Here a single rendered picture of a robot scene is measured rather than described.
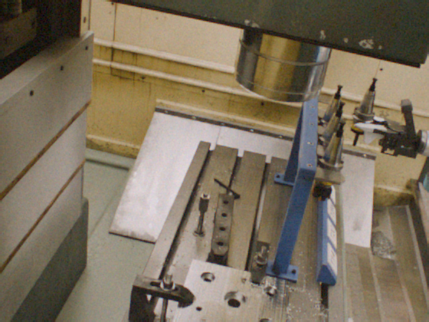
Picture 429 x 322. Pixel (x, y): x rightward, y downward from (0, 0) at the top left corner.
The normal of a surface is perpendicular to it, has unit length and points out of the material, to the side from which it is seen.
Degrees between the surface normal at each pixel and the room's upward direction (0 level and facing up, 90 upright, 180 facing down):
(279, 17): 90
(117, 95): 90
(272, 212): 0
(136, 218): 24
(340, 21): 90
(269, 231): 0
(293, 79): 90
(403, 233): 17
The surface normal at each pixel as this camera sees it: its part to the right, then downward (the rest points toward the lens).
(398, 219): -0.12, -0.88
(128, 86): -0.13, 0.47
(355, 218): 0.11, -0.60
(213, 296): 0.18, -0.86
